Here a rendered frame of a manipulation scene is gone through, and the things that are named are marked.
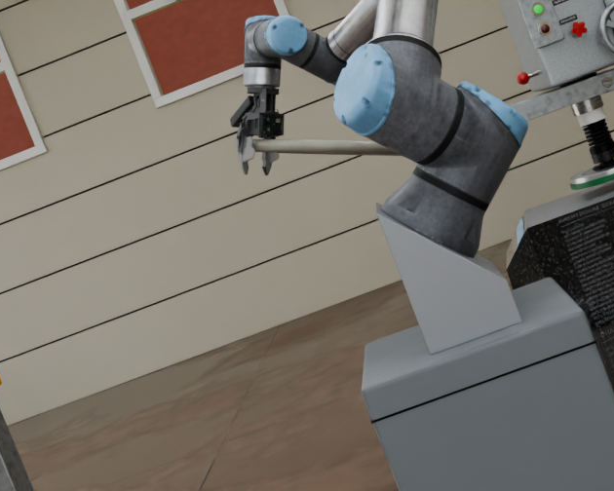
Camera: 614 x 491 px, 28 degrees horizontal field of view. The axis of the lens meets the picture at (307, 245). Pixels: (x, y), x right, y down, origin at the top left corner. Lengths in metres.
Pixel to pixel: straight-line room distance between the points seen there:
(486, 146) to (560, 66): 1.00
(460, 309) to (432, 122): 0.33
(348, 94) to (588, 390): 0.65
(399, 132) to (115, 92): 7.42
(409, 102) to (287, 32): 0.82
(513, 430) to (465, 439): 0.08
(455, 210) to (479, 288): 0.15
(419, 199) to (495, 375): 0.34
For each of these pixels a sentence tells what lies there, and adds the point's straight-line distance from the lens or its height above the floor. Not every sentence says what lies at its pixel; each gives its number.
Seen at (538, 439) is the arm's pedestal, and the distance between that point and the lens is 2.12.
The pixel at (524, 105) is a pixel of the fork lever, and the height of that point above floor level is 1.15.
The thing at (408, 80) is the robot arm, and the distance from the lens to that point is 2.10.
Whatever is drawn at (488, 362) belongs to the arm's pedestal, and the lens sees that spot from 2.08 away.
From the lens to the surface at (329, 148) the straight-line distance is 2.91.
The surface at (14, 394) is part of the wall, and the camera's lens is 9.94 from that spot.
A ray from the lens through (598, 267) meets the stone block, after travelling 3.00.
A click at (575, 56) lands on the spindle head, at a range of 3.16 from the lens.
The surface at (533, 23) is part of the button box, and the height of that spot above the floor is 1.34.
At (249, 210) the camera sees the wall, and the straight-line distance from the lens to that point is 9.32.
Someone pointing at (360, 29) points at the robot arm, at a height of 1.46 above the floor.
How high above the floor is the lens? 1.28
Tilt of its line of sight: 5 degrees down
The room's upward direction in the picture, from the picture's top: 21 degrees counter-clockwise
